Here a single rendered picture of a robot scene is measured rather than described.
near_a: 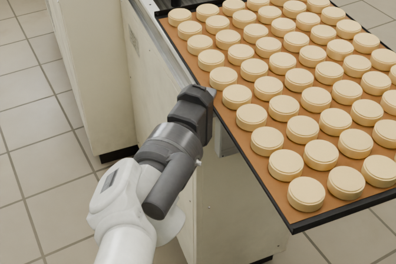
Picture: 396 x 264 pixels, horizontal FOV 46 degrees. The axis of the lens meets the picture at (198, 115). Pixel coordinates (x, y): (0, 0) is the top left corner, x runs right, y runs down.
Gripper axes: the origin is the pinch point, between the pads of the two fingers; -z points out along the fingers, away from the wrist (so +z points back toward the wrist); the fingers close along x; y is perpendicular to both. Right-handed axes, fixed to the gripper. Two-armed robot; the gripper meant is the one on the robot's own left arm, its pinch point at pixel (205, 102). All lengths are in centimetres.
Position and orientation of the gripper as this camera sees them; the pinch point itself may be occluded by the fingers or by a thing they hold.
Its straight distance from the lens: 80.9
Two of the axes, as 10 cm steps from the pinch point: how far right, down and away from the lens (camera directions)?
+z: -4.0, 6.1, -6.8
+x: 0.1, -7.4, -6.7
